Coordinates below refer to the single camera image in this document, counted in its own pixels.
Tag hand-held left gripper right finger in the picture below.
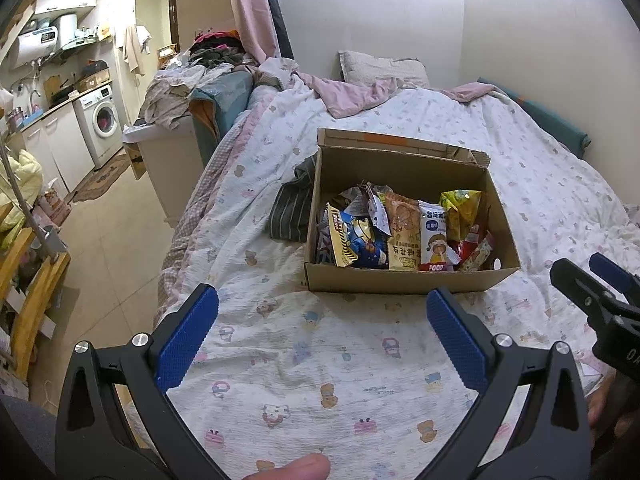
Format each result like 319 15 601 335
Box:
415 286 593 480

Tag white cylinder tank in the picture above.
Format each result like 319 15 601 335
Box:
52 12 78 51

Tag white washing machine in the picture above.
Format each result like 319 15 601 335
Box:
72 85 126 169

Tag grey patterned pillow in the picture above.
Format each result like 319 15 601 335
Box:
339 50 431 91

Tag small brown carton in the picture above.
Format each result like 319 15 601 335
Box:
80 67 111 92

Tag red white cartoon snack packet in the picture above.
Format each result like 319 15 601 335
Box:
447 225 482 272

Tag white snack packet red end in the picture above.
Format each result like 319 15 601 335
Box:
417 200 462 273

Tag person's left hand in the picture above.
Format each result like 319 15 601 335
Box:
240 452 331 480

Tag person's grey trouser leg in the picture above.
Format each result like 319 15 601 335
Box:
0 395 58 480

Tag yellow blue snack packet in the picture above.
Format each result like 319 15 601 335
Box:
326 202 390 268

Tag dark clothes pile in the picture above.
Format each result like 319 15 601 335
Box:
190 30 247 66

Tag black vertical post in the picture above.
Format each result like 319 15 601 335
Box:
257 0 296 61

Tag white kitchen cabinets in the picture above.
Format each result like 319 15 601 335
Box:
20 105 96 194

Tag hanging white towel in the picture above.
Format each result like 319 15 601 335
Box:
122 24 152 77

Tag crumpled white sheets pile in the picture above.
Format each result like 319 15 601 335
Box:
137 62 231 128

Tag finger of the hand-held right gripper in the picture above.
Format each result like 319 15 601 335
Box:
589 252 640 307
549 258 619 327

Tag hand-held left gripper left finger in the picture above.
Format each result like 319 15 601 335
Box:
55 283 231 480

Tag yellow wooden rack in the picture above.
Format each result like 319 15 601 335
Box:
0 205 71 381

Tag teal orange cushion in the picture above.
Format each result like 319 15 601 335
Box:
190 70 256 158

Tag teal bed bolster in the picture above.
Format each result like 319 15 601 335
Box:
477 77 591 153

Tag cardboard box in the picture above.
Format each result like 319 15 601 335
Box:
304 127 522 293

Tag white storage cabinet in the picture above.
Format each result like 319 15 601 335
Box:
122 122 206 226

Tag patterned floor rug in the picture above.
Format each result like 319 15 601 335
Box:
72 152 131 204

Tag white wall cabinet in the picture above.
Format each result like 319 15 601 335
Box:
35 0 98 15

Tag brown snack packet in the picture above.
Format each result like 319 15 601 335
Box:
465 237 497 272

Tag pale yellow duvet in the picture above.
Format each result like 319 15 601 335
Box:
0 150 43 241

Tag pink blanket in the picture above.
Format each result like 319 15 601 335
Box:
260 57 496 118

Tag metal pole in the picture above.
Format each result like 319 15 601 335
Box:
0 140 68 261

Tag pink curtain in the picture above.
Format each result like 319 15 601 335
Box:
229 0 278 61

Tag beige snack packet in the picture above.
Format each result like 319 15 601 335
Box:
384 192 422 272

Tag person's right hand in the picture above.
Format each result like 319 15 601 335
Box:
587 375 640 436

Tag grey striped cloth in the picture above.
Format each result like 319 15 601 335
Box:
267 155 318 243

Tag white water heater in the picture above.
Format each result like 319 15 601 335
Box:
10 27 58 69

